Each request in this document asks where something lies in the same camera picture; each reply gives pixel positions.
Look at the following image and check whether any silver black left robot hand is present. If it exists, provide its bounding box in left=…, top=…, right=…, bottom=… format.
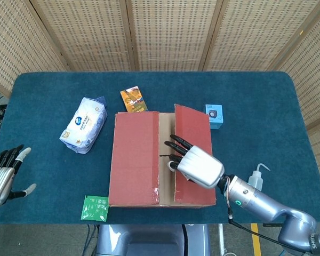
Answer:
left=0, top=145, right=37, bottom=206

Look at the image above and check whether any white blue tissue pack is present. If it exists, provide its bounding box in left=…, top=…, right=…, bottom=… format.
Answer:
left=59, top=96, right=108, bottom=155

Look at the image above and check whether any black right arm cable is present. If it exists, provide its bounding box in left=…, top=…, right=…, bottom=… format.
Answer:
left=228, top=209, right=283, bottom=245

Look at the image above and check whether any small light blue carton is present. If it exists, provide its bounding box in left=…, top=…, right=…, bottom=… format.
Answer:
left=205, top=104, right=225, bottom=130

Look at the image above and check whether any red printed cardboard box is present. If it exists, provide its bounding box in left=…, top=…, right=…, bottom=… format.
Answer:
left=108, top=103, right=217, bottom=209

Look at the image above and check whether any woven bamboo folding screen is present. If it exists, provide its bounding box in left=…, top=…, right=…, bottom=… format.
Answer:
left=0, top=0, right=320, bottom=193

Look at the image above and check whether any green tea sachet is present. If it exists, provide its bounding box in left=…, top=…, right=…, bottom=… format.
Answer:
left=81, top=195, right=109, bottom=221

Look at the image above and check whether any orange snack packet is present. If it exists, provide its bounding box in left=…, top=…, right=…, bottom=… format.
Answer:
left=119, top=85, right=149, bottom=113

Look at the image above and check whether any blue table cloth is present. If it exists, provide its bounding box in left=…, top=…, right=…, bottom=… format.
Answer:
left=0, top=71, right=320, bottom=225

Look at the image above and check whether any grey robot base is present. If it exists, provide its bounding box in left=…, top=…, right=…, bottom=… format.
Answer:
left=95, top=223, right=211, bottom=256

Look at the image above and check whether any translucent plastic wash bottle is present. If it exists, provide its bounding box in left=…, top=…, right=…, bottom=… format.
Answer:
left=247, top=163, right=271, bottom=192

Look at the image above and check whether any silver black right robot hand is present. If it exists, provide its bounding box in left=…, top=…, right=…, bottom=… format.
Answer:
left=164, top=134, right=225, bottom=189

